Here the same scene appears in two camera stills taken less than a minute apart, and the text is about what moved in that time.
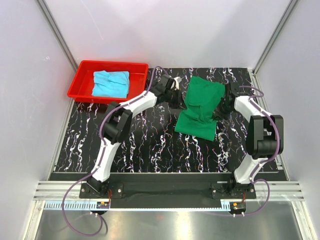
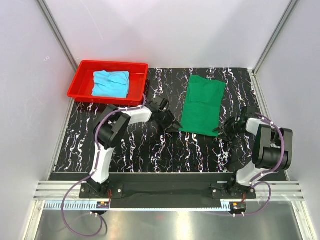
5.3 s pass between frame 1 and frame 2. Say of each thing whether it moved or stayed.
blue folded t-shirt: stayed
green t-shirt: stayed
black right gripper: moved
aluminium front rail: stayed
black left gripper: moved
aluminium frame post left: stayed
